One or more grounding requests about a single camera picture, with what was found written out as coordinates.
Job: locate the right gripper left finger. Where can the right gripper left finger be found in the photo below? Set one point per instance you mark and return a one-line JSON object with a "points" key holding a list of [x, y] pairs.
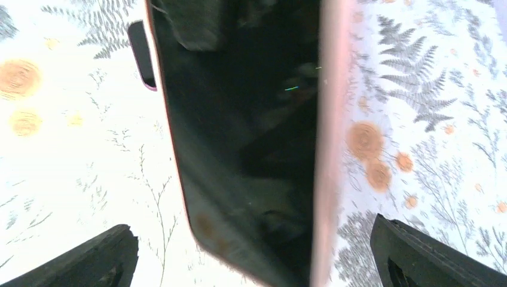
{"points": [[108, 259]]}

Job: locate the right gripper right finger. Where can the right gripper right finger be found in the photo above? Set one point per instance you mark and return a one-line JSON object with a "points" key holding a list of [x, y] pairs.
{"points": [[405, 256]]}

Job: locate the pink phone case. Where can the pink phone case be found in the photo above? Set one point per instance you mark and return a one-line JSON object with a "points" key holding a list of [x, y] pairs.
{"points": [[330, 138]]}

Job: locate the magenta smartphone black screen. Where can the magenta smartphone black screen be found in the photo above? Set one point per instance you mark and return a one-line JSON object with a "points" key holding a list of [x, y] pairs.
{"points": [[141, 52]]}

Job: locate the floral patterned table mat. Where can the floral patterned table mat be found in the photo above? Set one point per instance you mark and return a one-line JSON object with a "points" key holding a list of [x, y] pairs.
{"points": [[279, 130]]}

